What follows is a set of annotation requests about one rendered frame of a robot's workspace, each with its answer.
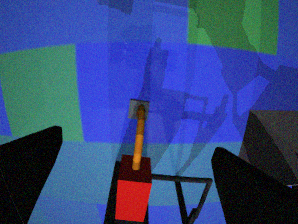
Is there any black post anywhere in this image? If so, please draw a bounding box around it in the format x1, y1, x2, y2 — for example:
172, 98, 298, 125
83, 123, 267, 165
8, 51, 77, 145
104, 160, 149, 224

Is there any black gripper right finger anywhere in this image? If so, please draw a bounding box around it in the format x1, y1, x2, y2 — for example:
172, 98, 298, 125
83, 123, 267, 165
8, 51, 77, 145
212, 147, 298, 224

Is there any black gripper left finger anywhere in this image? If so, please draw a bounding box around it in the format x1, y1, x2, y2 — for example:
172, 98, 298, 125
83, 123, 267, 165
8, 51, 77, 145
0, 125, 64, 224

